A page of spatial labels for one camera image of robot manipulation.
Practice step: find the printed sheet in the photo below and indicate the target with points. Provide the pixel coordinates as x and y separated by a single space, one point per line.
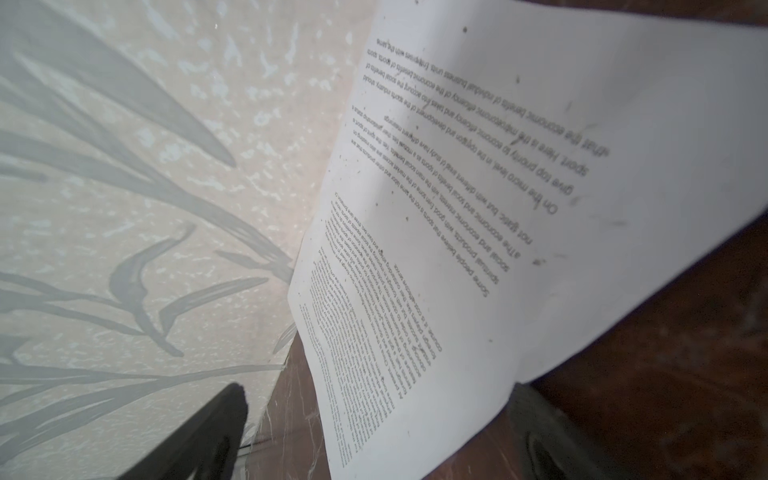
509 181

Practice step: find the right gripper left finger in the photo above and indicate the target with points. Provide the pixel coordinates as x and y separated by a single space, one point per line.
204 447

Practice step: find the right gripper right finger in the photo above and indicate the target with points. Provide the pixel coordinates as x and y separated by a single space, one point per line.
551 446

